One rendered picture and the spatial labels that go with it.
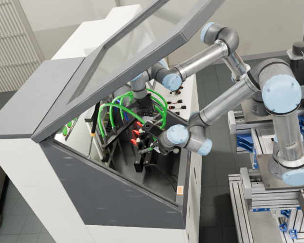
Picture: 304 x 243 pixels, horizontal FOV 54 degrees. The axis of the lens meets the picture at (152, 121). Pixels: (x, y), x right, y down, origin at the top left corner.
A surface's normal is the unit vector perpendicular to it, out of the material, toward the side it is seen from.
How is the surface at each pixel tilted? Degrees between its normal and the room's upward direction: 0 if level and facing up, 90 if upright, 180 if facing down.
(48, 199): 90
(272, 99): 82
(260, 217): 0
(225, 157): 0
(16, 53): 90
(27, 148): 90
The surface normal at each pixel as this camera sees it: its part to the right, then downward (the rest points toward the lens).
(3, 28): -0.07, 0.63
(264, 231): -0.18, -0.77
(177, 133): 0.25, -0.22
